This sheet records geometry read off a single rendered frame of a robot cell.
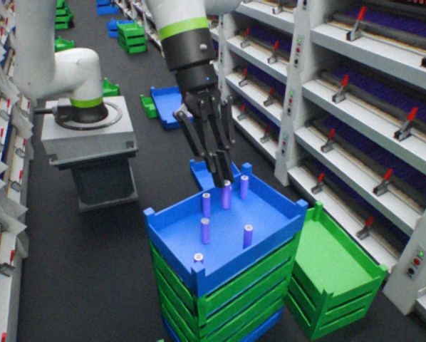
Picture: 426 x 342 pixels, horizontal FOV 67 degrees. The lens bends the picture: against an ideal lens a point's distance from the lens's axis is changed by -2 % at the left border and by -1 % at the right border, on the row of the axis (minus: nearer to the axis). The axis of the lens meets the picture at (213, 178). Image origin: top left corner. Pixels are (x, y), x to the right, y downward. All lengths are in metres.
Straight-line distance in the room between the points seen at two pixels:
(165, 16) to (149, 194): 1.02
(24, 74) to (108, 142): 0.34
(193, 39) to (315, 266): 0.73
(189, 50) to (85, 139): 0.74
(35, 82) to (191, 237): 0.72
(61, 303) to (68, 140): 0.55
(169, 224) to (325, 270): 0.50
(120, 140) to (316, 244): 0.78
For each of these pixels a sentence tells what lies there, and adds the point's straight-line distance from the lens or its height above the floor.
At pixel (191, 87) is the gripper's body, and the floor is 0.73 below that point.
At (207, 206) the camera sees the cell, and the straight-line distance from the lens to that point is 0.77.
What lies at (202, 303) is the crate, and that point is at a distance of 0.68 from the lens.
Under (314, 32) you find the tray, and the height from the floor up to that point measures 0.69.
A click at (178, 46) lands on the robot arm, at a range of 0.60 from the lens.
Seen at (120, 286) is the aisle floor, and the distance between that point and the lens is 1.20.
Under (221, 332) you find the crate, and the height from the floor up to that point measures 0.20.
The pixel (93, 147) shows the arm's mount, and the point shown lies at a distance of 1.28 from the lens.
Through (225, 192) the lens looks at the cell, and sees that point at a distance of 0.67.
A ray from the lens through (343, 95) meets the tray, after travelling 1.20.
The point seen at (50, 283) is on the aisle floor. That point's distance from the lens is 1.29.
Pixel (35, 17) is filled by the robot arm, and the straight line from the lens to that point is 1.04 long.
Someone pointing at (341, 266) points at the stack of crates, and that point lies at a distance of 1.07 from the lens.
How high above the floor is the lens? 0.95
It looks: 37 degrees down
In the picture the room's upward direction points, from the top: straight up
